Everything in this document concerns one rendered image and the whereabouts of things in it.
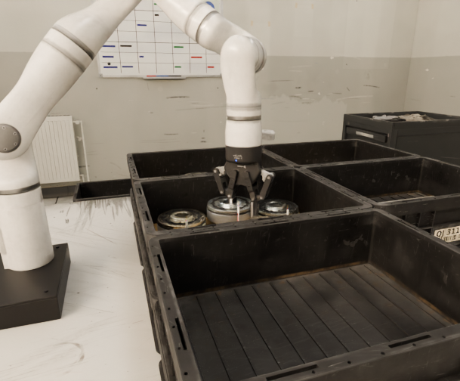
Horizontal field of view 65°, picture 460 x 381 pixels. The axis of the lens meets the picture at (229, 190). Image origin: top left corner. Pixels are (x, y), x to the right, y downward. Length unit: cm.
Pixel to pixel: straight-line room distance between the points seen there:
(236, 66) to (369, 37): 408
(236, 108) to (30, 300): 53
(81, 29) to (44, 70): 11
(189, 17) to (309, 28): 359
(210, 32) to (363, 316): 55
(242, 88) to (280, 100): 346
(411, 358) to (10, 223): 74
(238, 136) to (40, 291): 49
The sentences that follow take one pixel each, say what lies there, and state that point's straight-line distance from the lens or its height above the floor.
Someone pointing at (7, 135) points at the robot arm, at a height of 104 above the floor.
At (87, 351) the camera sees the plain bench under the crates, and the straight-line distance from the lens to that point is 73.
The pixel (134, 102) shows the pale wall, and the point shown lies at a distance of 375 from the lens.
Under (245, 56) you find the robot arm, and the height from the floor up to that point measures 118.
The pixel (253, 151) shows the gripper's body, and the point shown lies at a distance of 73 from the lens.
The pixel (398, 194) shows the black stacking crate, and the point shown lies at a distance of 113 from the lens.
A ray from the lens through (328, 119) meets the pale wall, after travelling 449.
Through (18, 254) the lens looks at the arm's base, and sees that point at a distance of 90.
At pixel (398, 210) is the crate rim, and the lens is 73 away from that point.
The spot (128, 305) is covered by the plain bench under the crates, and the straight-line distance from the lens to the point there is 81.
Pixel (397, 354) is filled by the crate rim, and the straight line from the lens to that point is 37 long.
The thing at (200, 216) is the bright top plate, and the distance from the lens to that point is 79.
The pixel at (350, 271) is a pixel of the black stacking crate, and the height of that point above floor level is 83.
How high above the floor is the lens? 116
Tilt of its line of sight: 18 degrees down
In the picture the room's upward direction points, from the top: straight up
